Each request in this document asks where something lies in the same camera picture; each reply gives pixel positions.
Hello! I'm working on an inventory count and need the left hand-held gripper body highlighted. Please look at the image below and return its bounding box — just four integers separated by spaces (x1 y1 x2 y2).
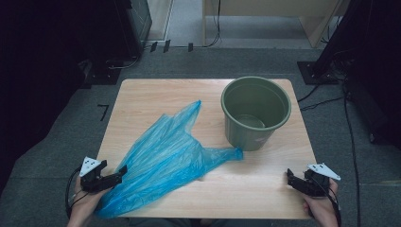
78 156 115 194

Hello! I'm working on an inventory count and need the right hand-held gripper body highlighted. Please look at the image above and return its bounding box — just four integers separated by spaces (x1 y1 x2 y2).
299 163 341 198

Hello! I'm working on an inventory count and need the blue plastic bag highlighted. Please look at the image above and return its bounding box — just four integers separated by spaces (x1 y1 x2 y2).
94 99 244 220

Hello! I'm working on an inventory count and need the green plastic bucket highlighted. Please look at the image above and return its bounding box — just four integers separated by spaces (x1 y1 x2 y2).
220 76 292 152

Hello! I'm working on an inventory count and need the person's left hand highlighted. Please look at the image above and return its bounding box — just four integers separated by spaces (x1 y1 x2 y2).
70 179 112 221

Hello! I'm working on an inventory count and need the person's right hand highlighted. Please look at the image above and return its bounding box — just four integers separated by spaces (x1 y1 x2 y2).
303 179 340 227

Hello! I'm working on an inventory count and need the black curtain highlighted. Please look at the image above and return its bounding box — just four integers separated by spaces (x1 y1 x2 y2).
315 0 401 149
0 0 135 193

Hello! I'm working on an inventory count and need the dark glass cabinet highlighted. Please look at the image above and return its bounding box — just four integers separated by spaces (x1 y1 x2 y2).
127 0 153 44

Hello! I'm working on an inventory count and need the light wooden desk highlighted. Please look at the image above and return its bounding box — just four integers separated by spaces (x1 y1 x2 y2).
201 0 351 49

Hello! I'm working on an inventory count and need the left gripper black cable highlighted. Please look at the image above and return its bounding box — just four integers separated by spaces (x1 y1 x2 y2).
64 166 83 220

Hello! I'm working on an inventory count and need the long black floor cable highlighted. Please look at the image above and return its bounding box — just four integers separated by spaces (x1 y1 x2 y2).
341 79 362 227

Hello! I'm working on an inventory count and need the thin black floor cable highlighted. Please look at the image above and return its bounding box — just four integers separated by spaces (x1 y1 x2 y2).
300 96 345 112

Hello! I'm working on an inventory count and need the short black floor cable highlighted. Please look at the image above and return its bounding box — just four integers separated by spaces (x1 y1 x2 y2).
297 84 320 104

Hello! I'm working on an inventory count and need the black stand base plate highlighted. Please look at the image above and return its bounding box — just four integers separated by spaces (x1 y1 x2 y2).
82 65 123 86
297 61 340 85

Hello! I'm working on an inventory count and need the black looped floor cable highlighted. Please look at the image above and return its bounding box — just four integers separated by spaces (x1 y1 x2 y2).
105 54 142 71

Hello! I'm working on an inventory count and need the black hanging desk cable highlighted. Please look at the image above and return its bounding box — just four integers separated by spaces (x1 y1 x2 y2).
204 0 222 49

